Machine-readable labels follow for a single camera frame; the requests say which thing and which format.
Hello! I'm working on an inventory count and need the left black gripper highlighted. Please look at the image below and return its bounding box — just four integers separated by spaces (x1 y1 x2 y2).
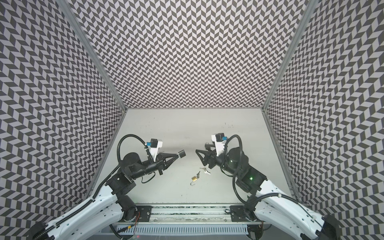
130 153 179 181

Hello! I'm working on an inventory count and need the black padlock top with keys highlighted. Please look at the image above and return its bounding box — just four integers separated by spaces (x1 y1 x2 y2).
178 150 186 159

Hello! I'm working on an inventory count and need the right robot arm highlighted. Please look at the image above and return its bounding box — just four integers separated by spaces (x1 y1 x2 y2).
196 144 341 240

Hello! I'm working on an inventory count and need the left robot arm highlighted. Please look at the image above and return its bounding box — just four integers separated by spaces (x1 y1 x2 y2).
27 151 186 240

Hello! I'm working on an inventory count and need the brass padlock with keys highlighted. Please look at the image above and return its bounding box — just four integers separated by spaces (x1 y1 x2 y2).
190 172 200 186

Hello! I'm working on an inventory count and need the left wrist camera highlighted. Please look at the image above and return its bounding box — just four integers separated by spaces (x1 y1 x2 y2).
146 139 163 163

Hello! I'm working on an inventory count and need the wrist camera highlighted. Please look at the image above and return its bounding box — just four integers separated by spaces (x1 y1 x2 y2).
212 133 228 157
146 139 163 163

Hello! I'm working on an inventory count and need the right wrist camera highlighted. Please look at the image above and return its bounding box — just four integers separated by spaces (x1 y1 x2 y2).
212 133 228 157

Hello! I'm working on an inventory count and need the left black corrugated cable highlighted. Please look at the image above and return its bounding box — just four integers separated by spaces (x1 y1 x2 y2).
116 134 151 164

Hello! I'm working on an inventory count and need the black corrugated cable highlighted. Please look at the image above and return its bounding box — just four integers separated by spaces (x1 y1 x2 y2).
116 134 151 164
223 134 301 208

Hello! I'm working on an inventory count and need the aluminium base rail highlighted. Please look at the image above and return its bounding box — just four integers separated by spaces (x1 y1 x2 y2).
64 203 319 239

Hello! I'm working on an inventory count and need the right black corrugated cable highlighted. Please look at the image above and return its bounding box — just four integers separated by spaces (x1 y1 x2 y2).
223 134 301 208

